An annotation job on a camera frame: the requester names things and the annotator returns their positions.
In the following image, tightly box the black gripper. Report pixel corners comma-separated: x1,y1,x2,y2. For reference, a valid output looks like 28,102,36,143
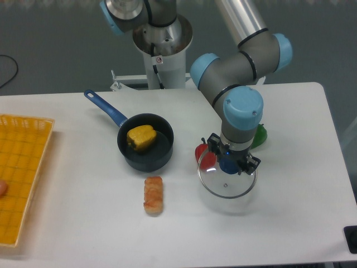
201,133,261,175

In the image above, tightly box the glass pot lid blue knob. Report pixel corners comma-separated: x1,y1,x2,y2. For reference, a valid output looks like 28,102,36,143
197,151,258,199

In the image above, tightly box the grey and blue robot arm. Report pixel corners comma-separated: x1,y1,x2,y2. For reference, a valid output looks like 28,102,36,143
100,1,292,174

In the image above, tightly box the red bell pepper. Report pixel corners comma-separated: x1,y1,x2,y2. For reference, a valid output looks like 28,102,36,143
195,143,216,170

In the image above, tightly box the green bell pepper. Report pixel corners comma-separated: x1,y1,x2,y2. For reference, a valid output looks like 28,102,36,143
251,124,268,149

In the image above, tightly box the orange bread loaf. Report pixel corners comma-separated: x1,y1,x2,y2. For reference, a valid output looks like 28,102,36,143
143,176,163,214

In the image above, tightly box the yellow bell pepper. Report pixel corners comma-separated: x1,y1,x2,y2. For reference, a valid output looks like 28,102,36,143
127,125,157,152

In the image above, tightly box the black object at table corner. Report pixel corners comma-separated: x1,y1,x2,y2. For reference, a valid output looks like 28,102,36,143
344,226,357,254

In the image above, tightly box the yellow woven basket tray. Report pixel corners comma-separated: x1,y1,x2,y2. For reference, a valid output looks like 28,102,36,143
1,114,55,247

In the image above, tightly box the dark pot with blue handle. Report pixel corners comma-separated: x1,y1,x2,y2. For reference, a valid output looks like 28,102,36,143
84,90,174,173

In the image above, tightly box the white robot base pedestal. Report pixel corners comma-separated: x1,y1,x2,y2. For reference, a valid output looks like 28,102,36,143
133,15,193,89

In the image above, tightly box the white table clamp bracket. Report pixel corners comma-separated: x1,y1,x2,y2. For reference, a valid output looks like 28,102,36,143
109,70,148,92

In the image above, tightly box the black cable on floor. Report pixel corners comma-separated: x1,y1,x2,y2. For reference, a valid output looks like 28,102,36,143
0,54,19,89

